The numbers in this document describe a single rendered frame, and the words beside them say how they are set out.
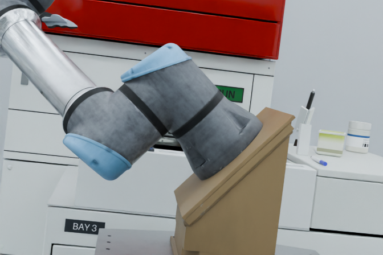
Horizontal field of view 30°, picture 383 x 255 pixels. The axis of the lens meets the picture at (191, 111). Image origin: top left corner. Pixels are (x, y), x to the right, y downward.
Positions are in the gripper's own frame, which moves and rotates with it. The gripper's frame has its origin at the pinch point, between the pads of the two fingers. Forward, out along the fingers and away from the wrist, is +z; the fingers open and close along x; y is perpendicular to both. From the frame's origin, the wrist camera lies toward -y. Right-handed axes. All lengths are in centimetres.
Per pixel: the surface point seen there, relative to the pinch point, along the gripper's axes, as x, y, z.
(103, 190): -21.5, 12.8, 34.8
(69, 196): -27.7, 3.1, 26.6
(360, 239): 6, -1, 88
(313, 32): 106, -190, 23
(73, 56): 4.5, -34.8, -10.4
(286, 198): 3, 5, 69
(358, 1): 134, -190, 33
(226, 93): 25, -46, 33
